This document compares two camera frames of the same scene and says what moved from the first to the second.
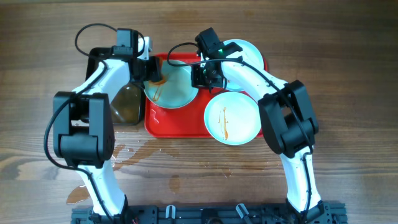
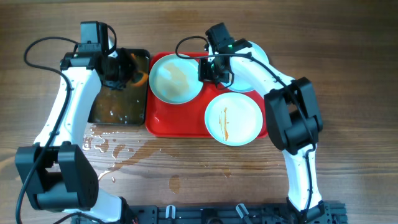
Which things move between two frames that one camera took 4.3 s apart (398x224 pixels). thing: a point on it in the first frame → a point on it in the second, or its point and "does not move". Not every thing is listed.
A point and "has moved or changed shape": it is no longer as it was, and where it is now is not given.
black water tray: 127,107 does not move
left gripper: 153,73 → 131,67
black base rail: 335,213 does not move
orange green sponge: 163,76 has moved or changed shape
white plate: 233,118 does not move
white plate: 175,88 has moved or changed shape
